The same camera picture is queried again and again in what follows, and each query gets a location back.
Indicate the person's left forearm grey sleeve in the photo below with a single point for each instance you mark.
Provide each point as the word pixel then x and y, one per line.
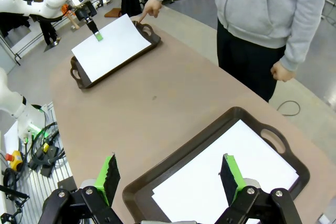
pixel 307 32

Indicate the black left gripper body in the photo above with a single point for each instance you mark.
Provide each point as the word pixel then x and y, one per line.
pixel 86 11

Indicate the white A4 paper sheet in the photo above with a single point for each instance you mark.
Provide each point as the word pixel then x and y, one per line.
pixel 113 51
pixel 210 182

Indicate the yellow emergency stop button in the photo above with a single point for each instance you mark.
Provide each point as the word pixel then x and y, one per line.
pixel 14 159

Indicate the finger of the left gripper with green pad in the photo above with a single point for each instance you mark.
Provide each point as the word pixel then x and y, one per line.
pixel 97 35

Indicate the black backpack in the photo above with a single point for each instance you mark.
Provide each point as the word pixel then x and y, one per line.
pixel 131 3

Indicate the brown plastic serving tray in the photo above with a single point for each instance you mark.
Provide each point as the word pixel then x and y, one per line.
pixel 155 42
pixel 183 153

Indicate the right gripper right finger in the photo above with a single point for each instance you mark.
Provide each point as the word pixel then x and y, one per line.
pixel 231 179

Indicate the person's right hand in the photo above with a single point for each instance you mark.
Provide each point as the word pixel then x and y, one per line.
pixel 153 7

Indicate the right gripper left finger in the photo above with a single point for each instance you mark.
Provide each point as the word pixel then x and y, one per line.
pixel 107 182

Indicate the person's left hand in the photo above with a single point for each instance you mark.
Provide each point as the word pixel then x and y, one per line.
pixel 283 72

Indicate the person in grey hoodie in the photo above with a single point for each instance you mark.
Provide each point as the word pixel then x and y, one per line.
pixel 262 11

